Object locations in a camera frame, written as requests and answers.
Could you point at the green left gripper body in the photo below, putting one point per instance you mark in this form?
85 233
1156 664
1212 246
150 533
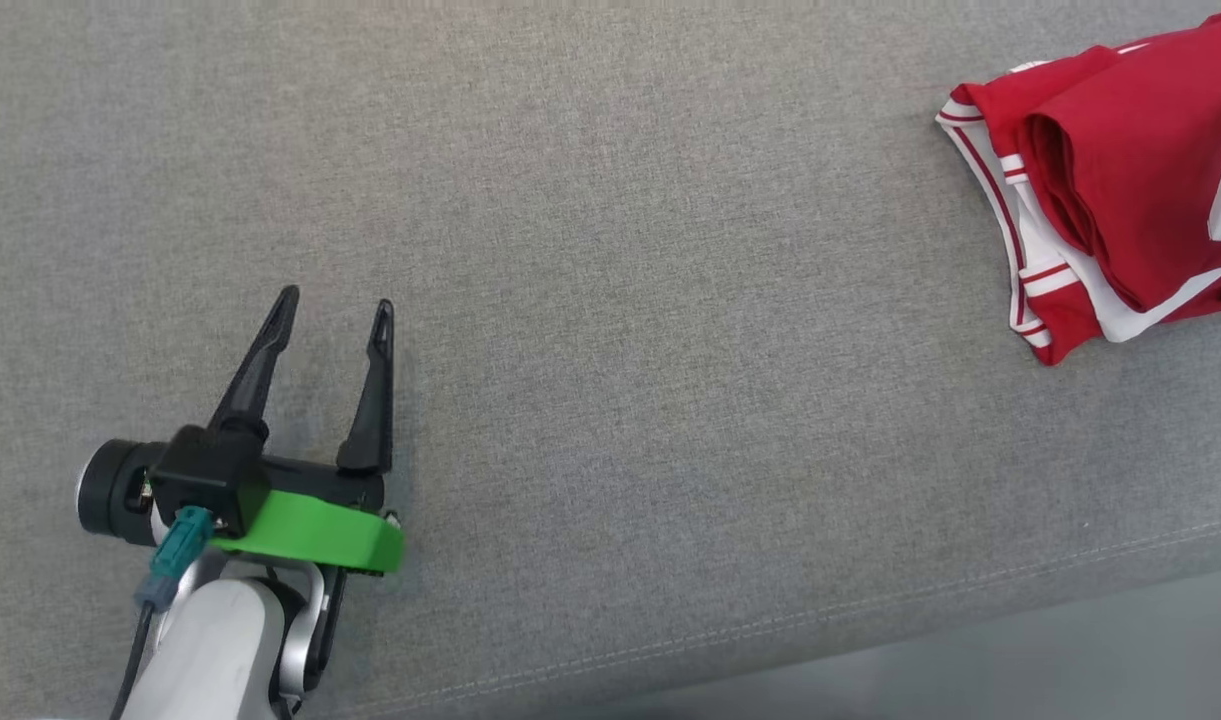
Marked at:
320 530

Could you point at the red white jersey shirt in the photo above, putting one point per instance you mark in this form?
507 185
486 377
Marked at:
1130 150

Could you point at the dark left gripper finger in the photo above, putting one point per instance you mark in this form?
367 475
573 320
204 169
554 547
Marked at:
375 400
260 380

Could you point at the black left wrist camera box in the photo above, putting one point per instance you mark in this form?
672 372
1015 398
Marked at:
210 475

